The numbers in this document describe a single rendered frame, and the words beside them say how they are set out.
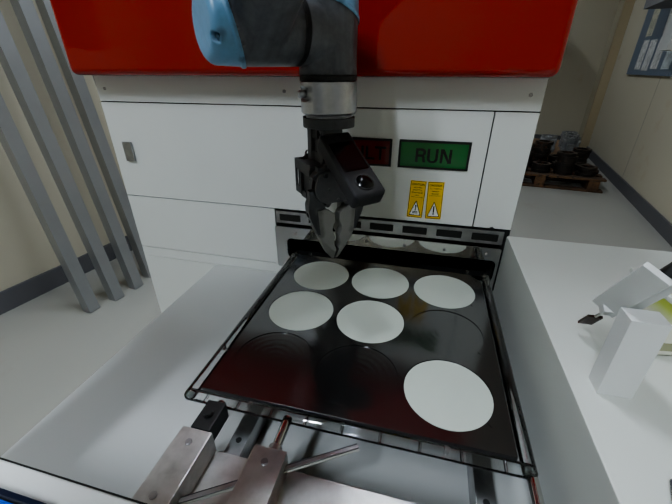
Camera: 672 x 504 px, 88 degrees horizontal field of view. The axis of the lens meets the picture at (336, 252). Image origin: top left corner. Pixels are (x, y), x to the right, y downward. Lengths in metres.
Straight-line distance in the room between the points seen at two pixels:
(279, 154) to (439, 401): 0.50
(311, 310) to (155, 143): 0.49
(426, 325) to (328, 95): 0.34
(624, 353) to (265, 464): 0.33
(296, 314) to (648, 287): 0.41
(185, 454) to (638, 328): 0.41
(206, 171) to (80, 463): 0.52
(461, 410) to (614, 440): 0.14
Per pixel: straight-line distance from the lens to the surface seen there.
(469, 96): 0.63
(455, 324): 0.55
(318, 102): 0.48
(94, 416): 0.61
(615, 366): 0.41
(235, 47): 0.42
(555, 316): 0.51
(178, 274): 0.96
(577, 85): 7.99
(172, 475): 0.40
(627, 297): 0.39
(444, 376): 0.47
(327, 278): 0.63
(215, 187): 0.79
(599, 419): 0.40
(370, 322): 0.53
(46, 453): 0.60
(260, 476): 0.38
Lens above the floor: 1.23
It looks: 28 degrees down
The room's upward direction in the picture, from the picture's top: straight up
